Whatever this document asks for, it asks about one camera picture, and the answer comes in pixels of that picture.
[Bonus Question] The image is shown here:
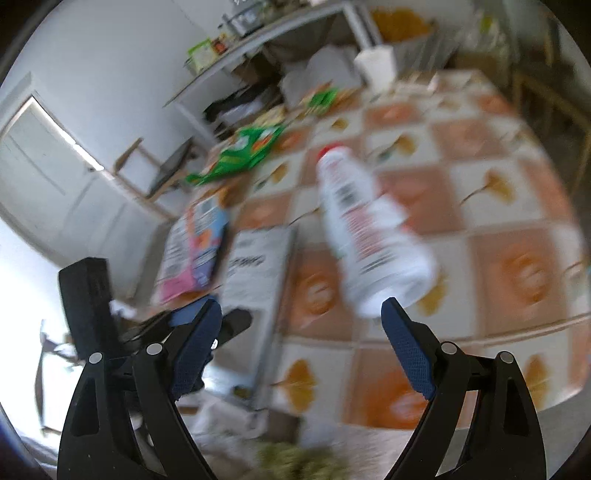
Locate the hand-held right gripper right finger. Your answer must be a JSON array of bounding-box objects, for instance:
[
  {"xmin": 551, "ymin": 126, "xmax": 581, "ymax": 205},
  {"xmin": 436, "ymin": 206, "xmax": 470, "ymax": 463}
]
[{"xmin": 381, "ymin": 296, "xmax": 548, "ymax": 480}]

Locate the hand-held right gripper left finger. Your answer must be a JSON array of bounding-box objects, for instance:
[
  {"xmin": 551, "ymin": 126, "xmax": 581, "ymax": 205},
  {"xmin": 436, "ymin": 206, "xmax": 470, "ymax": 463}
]
[{"xmin": 58, "ymin": 298, "xmax": 225, "ymax": 480}]

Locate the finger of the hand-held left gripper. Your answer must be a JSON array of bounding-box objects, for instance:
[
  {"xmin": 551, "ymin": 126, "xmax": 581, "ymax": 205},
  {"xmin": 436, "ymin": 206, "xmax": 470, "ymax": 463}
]
[{"xmin": 213, "ymin": 308, "xmax": 254, "ymax": 344}]

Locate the white plastic bottle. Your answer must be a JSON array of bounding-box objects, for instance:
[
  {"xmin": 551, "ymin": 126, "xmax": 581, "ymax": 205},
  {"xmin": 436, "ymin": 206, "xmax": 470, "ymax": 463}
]
[{"xmin": 316, "ymin": 144, "xmax": 438, "ymax": 319}]

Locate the white cardboard box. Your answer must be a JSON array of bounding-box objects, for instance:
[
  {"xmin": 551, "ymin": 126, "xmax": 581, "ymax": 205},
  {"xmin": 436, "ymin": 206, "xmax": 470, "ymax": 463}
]
[{"xmin": 221, "ymin": 227, "xmax": 298, "ymax": 411}]

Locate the white plastic bag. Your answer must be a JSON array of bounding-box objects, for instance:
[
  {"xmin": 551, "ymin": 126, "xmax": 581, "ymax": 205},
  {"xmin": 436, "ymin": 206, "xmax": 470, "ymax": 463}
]
[
  {"xmin": 281, "ymin": 48, "xmax": 363, "ymax": 109},
  {"xmin": 185, "ymin": 397, "xmax": 305, "ymax": 455}
]

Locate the pink snack packet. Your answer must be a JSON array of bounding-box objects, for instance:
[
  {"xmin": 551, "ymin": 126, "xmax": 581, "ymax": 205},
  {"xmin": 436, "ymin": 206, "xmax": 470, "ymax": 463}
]
[{"xmin": 154, "ymin": 196, "xmax": 232, "ymax": 305}]

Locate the printed tablecloth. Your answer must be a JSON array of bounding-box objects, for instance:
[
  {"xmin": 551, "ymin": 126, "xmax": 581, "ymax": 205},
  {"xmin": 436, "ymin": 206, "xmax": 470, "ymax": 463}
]
[{"xmin": 203, "ymin": 69, "xmax": 591, "ymax": 430}]

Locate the white door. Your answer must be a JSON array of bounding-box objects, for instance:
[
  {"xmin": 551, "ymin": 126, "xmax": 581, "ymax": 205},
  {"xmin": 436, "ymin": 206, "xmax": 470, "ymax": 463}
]
[{"xmin": 0, "ymin": 92, "xmax": 121, "ymax": 264}]

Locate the wooden chair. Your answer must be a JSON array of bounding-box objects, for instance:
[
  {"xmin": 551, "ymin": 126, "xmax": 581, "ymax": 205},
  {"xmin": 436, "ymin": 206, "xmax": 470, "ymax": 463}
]
[
  {"xmin": 508, "ymin": 28, "xmax": 591, "ymax": 185},
  {"xmin": 113, "ymin": 137, "xmax": 195, "ymax": 204}
]

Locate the green snack packet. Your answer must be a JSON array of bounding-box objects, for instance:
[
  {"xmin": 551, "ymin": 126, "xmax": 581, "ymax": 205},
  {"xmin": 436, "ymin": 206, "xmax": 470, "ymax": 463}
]
[{"xmin": 186, "ymin": 124, "xmax": 286, "ymax": 186}]

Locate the black bag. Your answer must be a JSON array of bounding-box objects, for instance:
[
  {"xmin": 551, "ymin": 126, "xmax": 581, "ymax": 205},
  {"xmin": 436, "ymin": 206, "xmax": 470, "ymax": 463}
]
[{"xmin": 203, "ymin": 85, "xmax": 282, "ymax": 125}]

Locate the small green packet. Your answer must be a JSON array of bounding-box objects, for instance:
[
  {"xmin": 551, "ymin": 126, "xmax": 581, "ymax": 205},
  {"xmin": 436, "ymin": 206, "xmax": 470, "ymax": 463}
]
[{"xmin": 302, "ymin": 88, "xmax": 340, "ymax": 116}]

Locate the white paper cup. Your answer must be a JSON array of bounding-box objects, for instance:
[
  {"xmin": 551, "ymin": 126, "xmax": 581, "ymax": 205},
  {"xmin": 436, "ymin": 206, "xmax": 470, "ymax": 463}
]
[{"xmin": 353, "ymin": 46, "xmax": 397, "ymax": 90}]

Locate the white side table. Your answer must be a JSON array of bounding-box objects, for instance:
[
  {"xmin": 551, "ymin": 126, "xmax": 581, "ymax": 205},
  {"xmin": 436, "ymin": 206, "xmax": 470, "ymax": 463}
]
[{"xmin": 163, "ymin": 0, "xmax": 375, "ymax": 139}]

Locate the orange plastic bag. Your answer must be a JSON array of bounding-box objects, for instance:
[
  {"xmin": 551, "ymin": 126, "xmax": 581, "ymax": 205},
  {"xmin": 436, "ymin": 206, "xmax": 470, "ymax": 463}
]
[{"xmin": 372, "ymin": 9, "xmax": 437, "ymax": 42}]

